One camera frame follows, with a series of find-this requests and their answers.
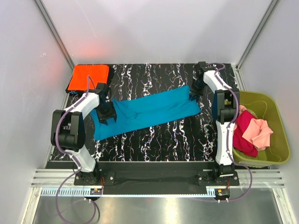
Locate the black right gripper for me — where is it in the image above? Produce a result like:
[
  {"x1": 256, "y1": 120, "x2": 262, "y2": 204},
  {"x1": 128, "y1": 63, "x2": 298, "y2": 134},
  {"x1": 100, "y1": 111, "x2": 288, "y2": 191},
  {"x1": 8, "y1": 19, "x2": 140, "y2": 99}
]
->
[{"x1": 188, "y1": 79, "x2": 206, "y2": 101}]

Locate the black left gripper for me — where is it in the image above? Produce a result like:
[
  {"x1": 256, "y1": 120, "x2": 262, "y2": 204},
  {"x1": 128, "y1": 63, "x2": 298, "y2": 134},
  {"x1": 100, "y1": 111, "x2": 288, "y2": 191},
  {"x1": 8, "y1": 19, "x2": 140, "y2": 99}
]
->
[{"x1": 96, "y1": 100, "x2": 117, "y2": 125}]

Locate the blue t shirt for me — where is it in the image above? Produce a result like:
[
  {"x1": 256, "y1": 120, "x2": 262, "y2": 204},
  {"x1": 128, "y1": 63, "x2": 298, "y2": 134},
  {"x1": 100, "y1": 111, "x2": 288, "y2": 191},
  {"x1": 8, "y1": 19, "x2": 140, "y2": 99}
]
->
[{"x1": 90, "y1": 86, "x2": 201, "y2": 141}]

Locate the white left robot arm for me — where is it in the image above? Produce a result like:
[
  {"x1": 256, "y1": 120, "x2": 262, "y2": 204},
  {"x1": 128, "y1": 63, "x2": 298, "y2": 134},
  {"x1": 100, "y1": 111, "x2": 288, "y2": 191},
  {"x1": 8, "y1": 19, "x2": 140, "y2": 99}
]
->
[{"x1": 50, "y1": 83, "x2": 117, "y2": 185}]

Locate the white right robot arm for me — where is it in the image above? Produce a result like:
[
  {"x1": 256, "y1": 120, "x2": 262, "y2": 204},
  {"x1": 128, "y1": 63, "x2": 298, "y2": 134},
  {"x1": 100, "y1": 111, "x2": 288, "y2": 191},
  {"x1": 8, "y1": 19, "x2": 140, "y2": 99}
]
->
[{"x1": 189, "y1": 61, "x2": 240, "y2": 185}]

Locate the folded orange t shirt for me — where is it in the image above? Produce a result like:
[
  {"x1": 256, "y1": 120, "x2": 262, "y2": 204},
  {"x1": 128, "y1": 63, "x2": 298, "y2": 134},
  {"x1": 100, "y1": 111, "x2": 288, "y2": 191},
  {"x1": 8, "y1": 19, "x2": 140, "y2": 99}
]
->
[{"x1": 66, "y1": 64, "x2": 110, "y2": 92}]

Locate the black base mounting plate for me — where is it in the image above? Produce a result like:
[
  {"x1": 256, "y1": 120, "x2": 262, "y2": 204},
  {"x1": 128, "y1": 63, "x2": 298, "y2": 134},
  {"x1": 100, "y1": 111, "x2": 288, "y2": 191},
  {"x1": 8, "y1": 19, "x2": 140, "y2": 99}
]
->
[{"x1": 74, "y1": 161, "x2": 240, "y2": 196}]

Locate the olive green plastic bin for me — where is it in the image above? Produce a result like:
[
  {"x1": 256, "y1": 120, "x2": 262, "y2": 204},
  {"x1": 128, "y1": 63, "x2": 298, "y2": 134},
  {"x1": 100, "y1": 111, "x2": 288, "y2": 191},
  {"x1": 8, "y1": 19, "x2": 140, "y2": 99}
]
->
[{"x1": 233, "y1": 91, "x2": 291, "y2": 168}]

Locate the pink t shirt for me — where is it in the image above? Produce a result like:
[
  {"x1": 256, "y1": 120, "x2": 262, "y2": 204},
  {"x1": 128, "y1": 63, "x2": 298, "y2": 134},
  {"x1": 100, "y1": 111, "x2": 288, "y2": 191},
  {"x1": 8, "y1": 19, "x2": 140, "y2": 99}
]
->
[{"x1": 233, "y1": 105, "x2": 273, "y2": 157}]

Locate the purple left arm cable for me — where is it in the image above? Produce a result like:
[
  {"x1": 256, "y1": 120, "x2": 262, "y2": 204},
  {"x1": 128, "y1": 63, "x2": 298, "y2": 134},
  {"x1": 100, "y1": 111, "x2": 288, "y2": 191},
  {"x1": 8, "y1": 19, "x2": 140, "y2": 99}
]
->
[{"x1": 55, "y1": 74, "x2": 101, "y2": 224}]

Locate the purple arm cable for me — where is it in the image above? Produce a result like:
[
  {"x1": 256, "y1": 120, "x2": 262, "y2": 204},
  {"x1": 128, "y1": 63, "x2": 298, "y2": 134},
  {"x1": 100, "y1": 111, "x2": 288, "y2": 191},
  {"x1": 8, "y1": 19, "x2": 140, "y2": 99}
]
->
[
  {"x1": 55, "y1": 74, "x2": 101, "y2": 224},
  {"x1": 191, "y1": 62, "x2": 252, "y2": 202}
]

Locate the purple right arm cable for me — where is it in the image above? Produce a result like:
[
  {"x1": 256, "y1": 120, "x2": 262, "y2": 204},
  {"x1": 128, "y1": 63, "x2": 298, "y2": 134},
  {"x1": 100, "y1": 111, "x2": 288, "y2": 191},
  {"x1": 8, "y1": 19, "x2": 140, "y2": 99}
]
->
[{"x1": 191, "y1": 62, "x2": 252, "y2": 202}]

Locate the aluminium frame rail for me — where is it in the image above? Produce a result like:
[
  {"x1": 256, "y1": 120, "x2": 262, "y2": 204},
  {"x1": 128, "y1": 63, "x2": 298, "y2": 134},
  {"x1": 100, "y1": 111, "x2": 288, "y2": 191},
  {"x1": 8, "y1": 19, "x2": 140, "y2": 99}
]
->
[{"x1": 31, "y1": 169, "x2": 284, "y2": 188}]

